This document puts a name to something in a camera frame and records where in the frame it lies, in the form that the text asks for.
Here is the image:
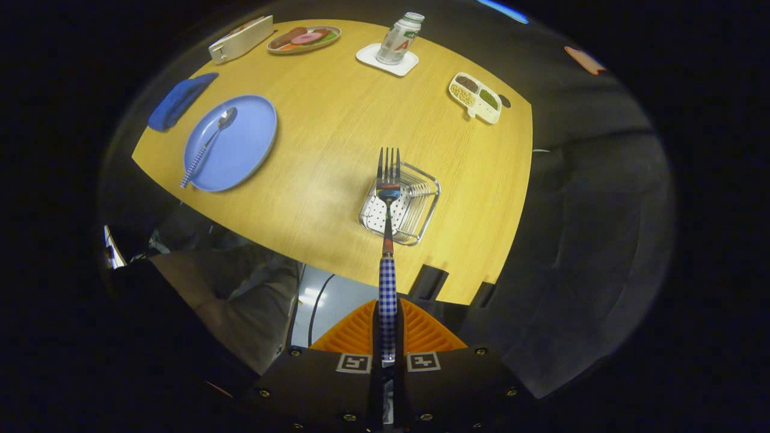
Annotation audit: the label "large brown meat piece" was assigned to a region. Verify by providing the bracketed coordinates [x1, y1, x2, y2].
[269, 27, 307, 49]

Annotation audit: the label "white square coaster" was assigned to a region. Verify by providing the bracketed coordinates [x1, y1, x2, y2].
[356, 43, 419, 77]

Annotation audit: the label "white divided snack dish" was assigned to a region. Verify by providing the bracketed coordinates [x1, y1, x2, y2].
[448, 72, 502, 124]

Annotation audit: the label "fork with checkered handle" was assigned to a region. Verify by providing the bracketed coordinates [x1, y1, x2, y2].
[376, 147, 402, 364]

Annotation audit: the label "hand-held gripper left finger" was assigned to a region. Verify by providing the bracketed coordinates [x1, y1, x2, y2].
[253, 299, 386, 431]

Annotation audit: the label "white flat panel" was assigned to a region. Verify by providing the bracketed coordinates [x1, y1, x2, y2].
[103, 226, 127, 269]

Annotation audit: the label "person's grey trousers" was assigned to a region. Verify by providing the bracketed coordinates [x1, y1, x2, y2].
[150, 244, 301, 373]

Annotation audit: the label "white drink bottle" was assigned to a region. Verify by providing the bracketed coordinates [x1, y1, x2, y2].
[376, 12, 425, 66]

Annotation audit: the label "blue round plate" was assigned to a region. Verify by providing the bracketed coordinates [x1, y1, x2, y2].
[183, 94, 279, 193]

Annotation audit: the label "metal wire cutlery rack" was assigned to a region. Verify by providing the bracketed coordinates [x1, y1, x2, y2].
[359, 161, 441, 246]

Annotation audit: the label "oval beige food plate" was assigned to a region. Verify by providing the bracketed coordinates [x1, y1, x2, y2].
[266, 25, 342, 55]

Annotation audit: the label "white toaster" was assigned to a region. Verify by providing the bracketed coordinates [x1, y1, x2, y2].
[208, 15, 274, 65]

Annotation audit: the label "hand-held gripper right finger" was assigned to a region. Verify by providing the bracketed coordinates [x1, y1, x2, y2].
[394, 299, 536, 431]

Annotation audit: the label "blue folded towel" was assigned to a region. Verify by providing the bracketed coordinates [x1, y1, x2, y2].
[148, 73, 220, 132]

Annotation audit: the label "spoon with checkered handle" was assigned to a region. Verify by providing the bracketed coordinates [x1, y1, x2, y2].
[180, 107, 238, 189]

